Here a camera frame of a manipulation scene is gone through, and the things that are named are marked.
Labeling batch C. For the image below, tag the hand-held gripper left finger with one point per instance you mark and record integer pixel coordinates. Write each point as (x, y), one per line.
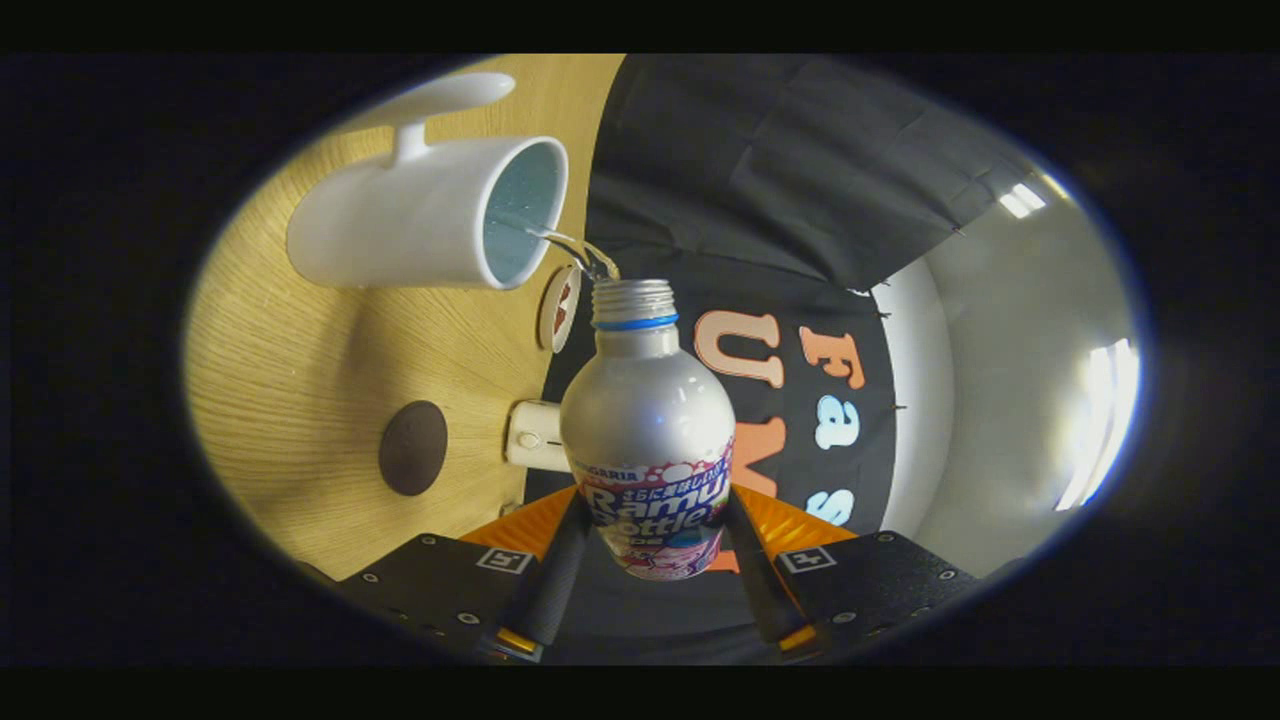
(558, 580)

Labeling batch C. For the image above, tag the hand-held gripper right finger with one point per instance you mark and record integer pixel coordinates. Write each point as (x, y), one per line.
(762, 585)

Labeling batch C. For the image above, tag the silver juice bottle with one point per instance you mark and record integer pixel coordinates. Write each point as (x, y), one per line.
(645, 420)

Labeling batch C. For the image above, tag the dark brown round coaster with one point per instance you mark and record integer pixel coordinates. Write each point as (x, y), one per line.
(413, 448)

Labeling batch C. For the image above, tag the clear juice stream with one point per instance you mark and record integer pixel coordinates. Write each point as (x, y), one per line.
(565, 240)

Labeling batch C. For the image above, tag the white cup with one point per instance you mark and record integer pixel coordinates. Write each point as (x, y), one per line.
(400, 225)

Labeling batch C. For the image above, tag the white toaster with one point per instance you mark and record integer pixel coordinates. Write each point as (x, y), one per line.
(535, 437)

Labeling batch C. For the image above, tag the white plate with red food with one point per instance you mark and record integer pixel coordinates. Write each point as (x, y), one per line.
(555, 310)

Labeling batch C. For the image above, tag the wooden table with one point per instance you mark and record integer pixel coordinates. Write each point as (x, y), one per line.
(300, 370)

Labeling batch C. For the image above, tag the large ceiling light panel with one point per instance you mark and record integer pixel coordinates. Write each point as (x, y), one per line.
(1100, 420)

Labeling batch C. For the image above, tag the black backdrop cloth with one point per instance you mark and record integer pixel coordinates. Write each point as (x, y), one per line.
(750, 180)

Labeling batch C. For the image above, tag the small ceiling light panel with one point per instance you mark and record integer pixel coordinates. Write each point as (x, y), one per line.
(1022, 200)

